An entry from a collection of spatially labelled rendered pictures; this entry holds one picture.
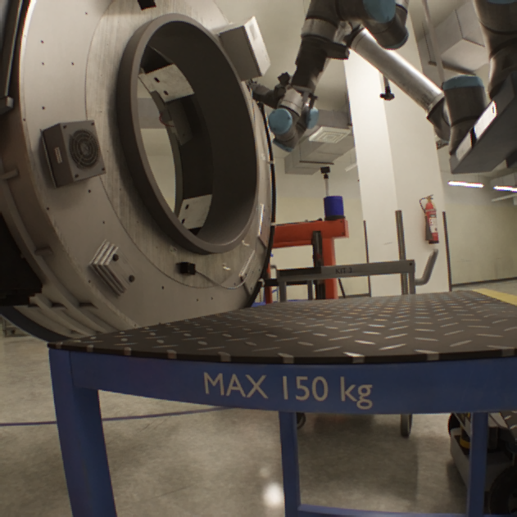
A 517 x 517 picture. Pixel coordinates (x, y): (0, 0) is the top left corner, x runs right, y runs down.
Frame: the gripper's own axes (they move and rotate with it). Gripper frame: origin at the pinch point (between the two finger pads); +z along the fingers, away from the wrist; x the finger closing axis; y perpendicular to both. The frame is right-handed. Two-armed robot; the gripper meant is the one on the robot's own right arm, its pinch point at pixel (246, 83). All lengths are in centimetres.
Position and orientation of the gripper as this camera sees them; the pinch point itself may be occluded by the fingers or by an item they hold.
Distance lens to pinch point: 178.6
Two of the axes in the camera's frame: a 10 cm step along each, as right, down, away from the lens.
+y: 0.0, 5.2, 8.5
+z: -7.7, -5.4, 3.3
